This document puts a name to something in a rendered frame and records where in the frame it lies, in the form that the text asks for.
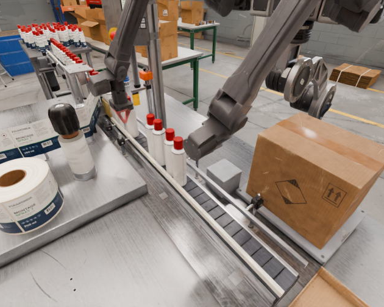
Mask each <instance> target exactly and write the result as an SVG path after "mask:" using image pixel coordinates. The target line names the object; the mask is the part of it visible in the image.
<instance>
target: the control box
mask: <svg viewBox="0 0 384 307"><path fill-rule="evenodd" d="M101 3H102V9H103V12H104V18H105V23H106V27H107V33H108V38H109V42H110V43H111V42H112V40H111V39H110V34H111V32H113V31H116V30H117V27H118V23H119V20H120V17H121V14H122V10H121V3H120V0H101ZM144 17H146V27H147V29H139V30H138V33H137V36H136V39H135V41H134V44H133V45H134V46H150V34H149V27H148V16H147V9H146V11H145V13H144Z"/></svg>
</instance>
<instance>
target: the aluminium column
mask: <svg viewBox="0 0 384 307"><path fill-rule="evenodd" d="M146 9H147V16H148V27H149V34H150V33H152V32H159V27H158V12H157V4H148V6H147V8H146ZM146 51H147V57H148V67H149V71H151V72H152V76H153V79H151V80H150V83H151V94H152V104H153V110H154V115H155V119H161V120H162V123H163V128H164V129H165V130H166V129H167V126H166V111H165V97H164V89H163V73H162V58H161V50H160V39H156V40H151V38H150V46H146ZM149 53H150V55H149ZM150 58H151V60H150ZM153 87H154V88H153ZM154 98H155V100H154ZM155 109H156V112H155ZM156 115H157V118H156Z"/></svg>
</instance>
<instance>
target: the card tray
mask: <svg viewBox="0 0 384 307"><path fill-rule="evenodd" d="M288 307H370V306H369V305H368V304H367V303H366V302H364V301H363V300H362V299H361V298H360V297H359V296H357V295H356V294H355V293H354V292H352V291H351V290H350V289H349V288H348V287H347V286H345V285H344V284H343V283H342V282H340V281H339V280H338V279H337V278H336V277H334V276H333V275H332V274H331V273H330V272H328V271H327V270H326V269H325V268H323V267H322V266H321V268H320V269H319V270H318V272H317V273H316V275H315V276H314V277H313V278H312V279H311V280H310V281H309V282H308V284H307V285H306V286H305V287H304V288H303V290H301V292H300V293H299V294H298V295H297V297H296V298H295V299H294V300H293V301H292V302H291V303H290V305H289V306H288Z"/></svg>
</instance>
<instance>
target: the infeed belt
mask: <svg viewBox="0 0 384 307"><path fill-rule="evenodd" d="M138 132H139V137H137V138H134V139H135V141H136V142H137V143H138V144H139V145H140V146H141V147H142V148H143V149H144V150H145V151H146V152H147V153H148V154H149V149H148V141H147V138H146V137H145V136H144V135H143V134H142V133H141V132H140V131H138ZM128 141H129V142H130V143H131V145H133V147H134V148H136V150H137V151H139V153H140V154H141V155H142V156H143V157H144V158H145V159H146V160H147V161H148V163H149V164H150V165H151V166H152V167H153V168H154V169H155V170H156V171H157V172H158V173H159V174H160V175H161V176H162V177H163V178H164V179H165V180H166V181H167V183H168V184H169V185H170V186H171V187H172V188H173V189H174V190H175V191H176V193H178V195H179V196H181V198H183V200H184V201H185V202H186V203H187V204H188V205H189V206H190V207H191V208H192V209H193V210H194V211H195V213H196V214H197V215H198V216H199V217H200V218H201V219H202V220H203V221H204V222H205V223H206V224H207V225H208V226H209V227H210V228H211V229H212V230H213V232H214V233H215V234H216V235H217V236H218V237H219V238H220V239H221V240H222V241H223V243H225V245H226V246H228V248H229V249H231V251H232V252H233V253H234V254H235V255H236V256H237V257H238V258H239V259H240V260H241V262H242V263H243V264H244V265H245V266H246V267H247V268H248V269H249V270H250V271H251V272H252V273H253V274H254V275H255V276H256V277H257V278H258V279H259V280H260V282H261V283H262V284H263V285H264V286H265V287H266V288H267V289H268V290H269V291H270V293H271V294H272V295H273V296H274V297H275V298H276V299H278V300H279V299H280V297H279V296H278V295H277V294H276V293H275V292H274V291H273V290H272V289H271V288H270V287H269V286H268V285H267V284H266V283H265V282H264V281H263V280H262V279H261V278H260V276H259V275H258V274H257V273H256V272H255V271H254V270H253V269H252V268H251V267H250V266H249V265H248V263H247V262H245V260H244V259H242V257H240V256H239V254H237V252H236V251H235V250H234V249H233V248H232V247H231V246H230V245H229V244H228V243H227V242H226V241H225V240H224V238H223V237H222V236H221V235H220V234H219V233H218V232H217V231H216V230H215V229H214V228H213V227H212V226H211V225H210V224H209V223H208V222H207V221H206V220H205V219H204V218H203V217H202V216H201V215H200V213H199V212H198V211H197V210H196V209H195V208H194V207H193V206H192V205H191V204H190V203H189V202H188V201H187V199H186V198H184V196H183V195H181V193H180V192H178V190H176V188H175V187H174V186H173V185H172V184H171V183H170V182H169V181H168V180H167V179H166V178H165V177H164V175H163V174H162V173H161V172H160V171H159V170H158V169H157V168H156V167H155V166H154V165H153V164H152V163H151V162H150V161H149V160H148V159H147V158H146V157H145V156H144V155H143V154H142V153H141V152H140V150H139V149H138V148H137V147H136V146H135V145H134V144H133V143H132V142H131V141H130V140H128ZM182 188H183V189H184V190H185V191H186V192H187V193H188V194H189V195H190V196H191V197H192V198H193V199H194V200H195V201H196V202H197V203H198V204H199V205H200V206H201V207H202V208H203V209H204V210H205V211H206V212H207V213H208V214H209V215H210V216H211V217H212V218H213V219H214V220H215V221H216V222H217V223H218V224H219V225H220V226H221V227H222V228H223V229H224V231H225V232H226V233H227V234H228V235H229V236H230V237H231V238H232V239H233V240H234V241H235V242H236V243H237V244H238V245H239V246H240V247H241V248H242V249H243V250H244V251H245V252H246V253H247V254H248V255H249V256H250V257H251V258H252V259H253V260H254V261H255V262H256V263H257V264H258V265H259V266H260V267H261V268H262V269H263V270H264V271H265V272H266V273H267V274H268V275H269V276H270V277H271V278H272V279H273V280H274V281H275V282H276V283H277V284H278V285H279V286H280V287H281V288H282V289H283V290H284V293H285V292H286V291H287V290H288V289H289V288H290V287H291V285H292V284H293V283H294V282H295V281H296V280H297V277H296V276H295V275H294V274H293V273H292V272H291V271H289V270H288V269H287V268H285V266H284V265H283V264H282V263H281V262H280V261H279V260H278V259H277V258H276V257H274V255H272V254H271V253H270V252H269V251H268V250H267V249H266V248H265V247H264V246H262V245H261V244H260V243H259V242H258V241H257V240H256V239H255V238H254V237H252V235H251V234H250V233H249V232H248V231H247V230H245V229H244V228H243V227H242V226H241V225H240V224H239V223H238V222H237V221H236V220H235V219H234V218H233V217H232V216H231V215H230V214H229V213H226V211H225V210H224V209H223V208H222V207H221V206H220V205H218V204H217V203H216V202H215V201H214V200H213V199H212V198H211V197H210V196H209V195H208V194H207V193H206V192H205V191H204V190H203V189H202V188H200V187H199V186H198V185H197V184H196V183H195V182H194V181H193V180H192V179H190V178H189V176H187V184H186V185H185V186H184V187H182ZM284 293H283V294H284Z"/></svg>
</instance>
